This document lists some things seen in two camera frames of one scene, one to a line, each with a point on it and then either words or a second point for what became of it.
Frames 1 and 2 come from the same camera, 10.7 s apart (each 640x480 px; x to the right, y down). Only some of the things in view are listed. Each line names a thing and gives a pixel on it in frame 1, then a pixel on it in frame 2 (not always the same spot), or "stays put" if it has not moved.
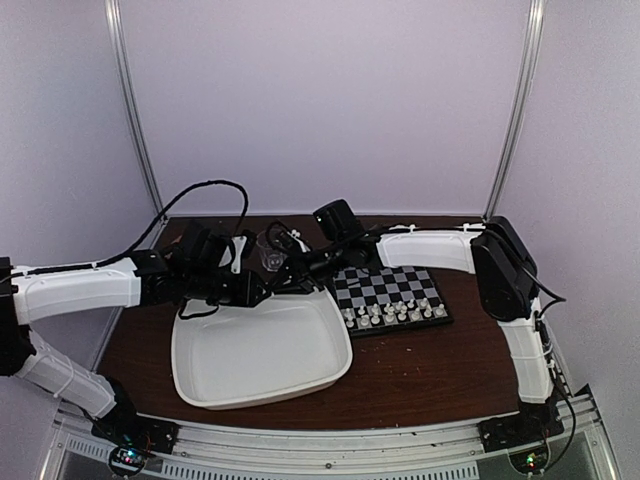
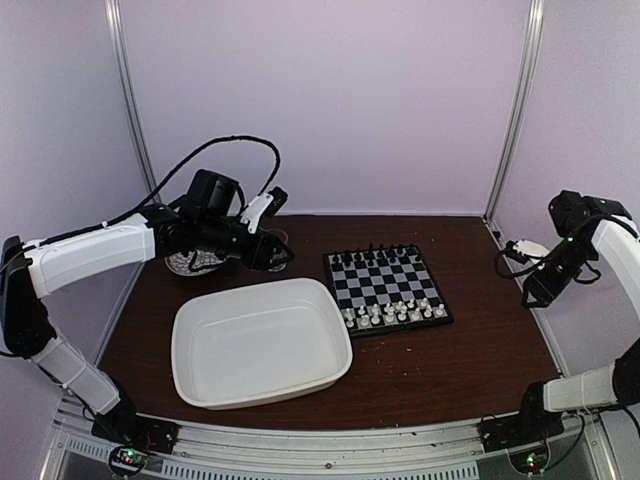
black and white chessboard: (390, 300) stays put
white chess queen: (390, 317) stays put
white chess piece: (348, 314) stays put
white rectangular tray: (260, 351) stays put
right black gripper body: (312, 273) → (572, 256)
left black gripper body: (238, 296) → (253, 257)
